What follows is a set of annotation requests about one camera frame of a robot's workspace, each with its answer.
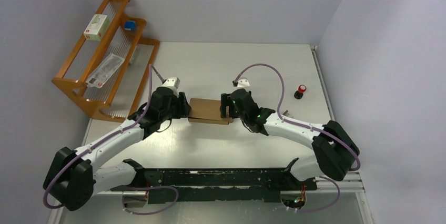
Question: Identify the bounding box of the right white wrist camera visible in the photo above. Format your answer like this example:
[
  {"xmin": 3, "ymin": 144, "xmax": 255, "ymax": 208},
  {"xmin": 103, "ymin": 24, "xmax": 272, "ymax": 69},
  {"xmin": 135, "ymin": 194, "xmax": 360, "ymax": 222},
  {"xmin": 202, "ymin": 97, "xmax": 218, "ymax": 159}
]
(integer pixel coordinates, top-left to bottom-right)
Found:
[{"xmin": 232, "ymin": 77, "xmax": 250, "ymax": 91}]

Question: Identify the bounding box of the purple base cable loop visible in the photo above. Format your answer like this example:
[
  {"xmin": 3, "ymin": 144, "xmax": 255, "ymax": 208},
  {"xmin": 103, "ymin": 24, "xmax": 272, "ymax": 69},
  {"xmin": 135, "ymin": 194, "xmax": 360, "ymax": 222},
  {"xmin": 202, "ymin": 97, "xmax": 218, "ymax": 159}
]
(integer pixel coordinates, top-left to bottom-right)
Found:
[{"xmin": 121, "ymin": 185, "xmax": 180, "ymax": 216}]

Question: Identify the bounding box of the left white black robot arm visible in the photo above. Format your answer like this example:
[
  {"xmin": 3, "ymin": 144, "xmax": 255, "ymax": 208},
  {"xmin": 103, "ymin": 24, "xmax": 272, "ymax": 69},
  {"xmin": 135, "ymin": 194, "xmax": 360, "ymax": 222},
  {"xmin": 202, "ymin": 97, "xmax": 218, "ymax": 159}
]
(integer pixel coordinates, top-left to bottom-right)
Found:
[{"xmin": 43, "ymin": 87, "xmax": 191, "ymax": 211}]

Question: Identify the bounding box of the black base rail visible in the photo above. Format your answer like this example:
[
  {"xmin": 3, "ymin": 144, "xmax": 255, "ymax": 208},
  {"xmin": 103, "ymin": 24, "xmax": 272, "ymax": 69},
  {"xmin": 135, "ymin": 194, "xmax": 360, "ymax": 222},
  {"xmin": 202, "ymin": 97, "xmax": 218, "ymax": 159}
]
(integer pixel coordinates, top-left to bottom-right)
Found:
[{"xmin": 111, "ymin": 168, "xmax": 317, "ymax": 204}]

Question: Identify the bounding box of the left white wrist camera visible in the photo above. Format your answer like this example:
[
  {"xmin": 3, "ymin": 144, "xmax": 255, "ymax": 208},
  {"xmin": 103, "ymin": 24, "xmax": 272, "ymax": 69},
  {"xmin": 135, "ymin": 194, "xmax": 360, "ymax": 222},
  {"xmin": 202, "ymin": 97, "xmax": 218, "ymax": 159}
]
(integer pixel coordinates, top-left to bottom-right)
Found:
[{"xmin": 162, "ymin": 77, "xmax": 180, "ymax": 97}]

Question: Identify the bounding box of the clear plastic bag package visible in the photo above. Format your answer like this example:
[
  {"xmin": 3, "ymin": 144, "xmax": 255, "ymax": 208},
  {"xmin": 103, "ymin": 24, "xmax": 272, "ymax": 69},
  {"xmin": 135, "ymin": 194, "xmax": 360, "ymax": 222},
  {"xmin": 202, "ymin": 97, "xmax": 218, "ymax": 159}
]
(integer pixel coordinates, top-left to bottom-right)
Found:
[{"xmin": 87, "ymin": 53, "xmax": 125, "ymax": 88}]

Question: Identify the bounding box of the orange wooden rack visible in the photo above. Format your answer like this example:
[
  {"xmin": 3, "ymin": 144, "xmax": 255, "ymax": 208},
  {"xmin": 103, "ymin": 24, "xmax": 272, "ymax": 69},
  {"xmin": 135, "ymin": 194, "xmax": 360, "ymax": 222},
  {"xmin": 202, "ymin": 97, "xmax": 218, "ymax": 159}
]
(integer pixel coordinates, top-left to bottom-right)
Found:
[{"xmin": 52, "ymin": 0, "xmax": 160, "ymax": 122}]

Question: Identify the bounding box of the brown cardboard box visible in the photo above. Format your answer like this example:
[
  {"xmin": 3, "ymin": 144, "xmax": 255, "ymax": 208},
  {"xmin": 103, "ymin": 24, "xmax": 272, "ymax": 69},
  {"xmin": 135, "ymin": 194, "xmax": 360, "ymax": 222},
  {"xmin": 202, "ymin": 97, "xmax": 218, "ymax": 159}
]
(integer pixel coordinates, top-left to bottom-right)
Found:
[{"xmin": 188, "ymin": 98, "xmax": 234, "ymax": 125}]

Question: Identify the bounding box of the blue round object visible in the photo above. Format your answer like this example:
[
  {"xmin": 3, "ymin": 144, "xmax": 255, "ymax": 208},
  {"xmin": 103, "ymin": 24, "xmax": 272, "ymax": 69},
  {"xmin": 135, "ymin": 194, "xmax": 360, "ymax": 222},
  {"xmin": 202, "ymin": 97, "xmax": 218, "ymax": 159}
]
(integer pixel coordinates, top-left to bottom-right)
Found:
[{"xmin": 124, "ymin": 21, "xmax": 137, "ymax": 31}]

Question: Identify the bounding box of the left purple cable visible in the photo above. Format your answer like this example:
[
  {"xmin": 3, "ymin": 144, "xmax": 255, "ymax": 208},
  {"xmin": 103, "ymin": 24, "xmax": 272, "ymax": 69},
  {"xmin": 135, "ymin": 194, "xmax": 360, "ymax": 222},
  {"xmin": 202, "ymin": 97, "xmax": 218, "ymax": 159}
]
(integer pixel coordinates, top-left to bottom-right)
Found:
[{"xmin": 42, "ymin": 64, "xmax": 166, "ymax": 210}]

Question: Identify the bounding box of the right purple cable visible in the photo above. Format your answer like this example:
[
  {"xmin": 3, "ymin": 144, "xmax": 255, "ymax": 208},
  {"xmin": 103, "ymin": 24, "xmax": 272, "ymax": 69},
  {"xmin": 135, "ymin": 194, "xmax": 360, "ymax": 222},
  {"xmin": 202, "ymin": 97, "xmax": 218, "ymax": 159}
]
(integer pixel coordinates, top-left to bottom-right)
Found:
[{"xmin": 232, "ymin": 63, "xmax": 361, "ymax": 213}]

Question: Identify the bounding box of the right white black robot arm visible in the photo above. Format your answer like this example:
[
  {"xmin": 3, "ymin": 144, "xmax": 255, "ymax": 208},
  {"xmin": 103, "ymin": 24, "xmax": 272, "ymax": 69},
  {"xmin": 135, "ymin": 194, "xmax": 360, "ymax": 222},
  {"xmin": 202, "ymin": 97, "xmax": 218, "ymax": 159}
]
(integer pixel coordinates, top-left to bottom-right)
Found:
[{"xmin": 220, "ymin": 88, "xmax": 360, "ymax": 189}]

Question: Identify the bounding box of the white green carton box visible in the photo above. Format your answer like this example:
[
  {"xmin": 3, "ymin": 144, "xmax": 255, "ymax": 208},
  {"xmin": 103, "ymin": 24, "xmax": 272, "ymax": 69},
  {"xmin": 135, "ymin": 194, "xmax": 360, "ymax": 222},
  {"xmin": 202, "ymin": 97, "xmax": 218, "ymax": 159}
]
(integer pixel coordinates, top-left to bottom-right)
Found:
[{"xmin": 83, "ymin": 14, "xmax": 110, "ymax": 41}]

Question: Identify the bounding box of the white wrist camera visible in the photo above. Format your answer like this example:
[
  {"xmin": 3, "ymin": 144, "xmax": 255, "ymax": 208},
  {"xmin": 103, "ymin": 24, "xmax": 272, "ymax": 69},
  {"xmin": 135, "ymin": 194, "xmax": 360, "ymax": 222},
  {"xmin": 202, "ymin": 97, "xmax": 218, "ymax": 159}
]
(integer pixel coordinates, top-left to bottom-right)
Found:
[
  {"xmin": 162, "ymin": 77, "xmax": 180, "ymax": 97},
  {"xmin": 232, "ymin": 77, "xmax": 250, "ymax": 91}
]

